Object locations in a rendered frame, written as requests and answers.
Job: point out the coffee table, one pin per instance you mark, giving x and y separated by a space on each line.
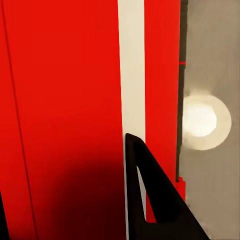
210 154

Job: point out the radio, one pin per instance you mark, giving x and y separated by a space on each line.
75 77

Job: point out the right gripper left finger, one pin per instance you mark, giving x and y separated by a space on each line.
4 233

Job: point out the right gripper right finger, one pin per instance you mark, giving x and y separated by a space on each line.
174 220

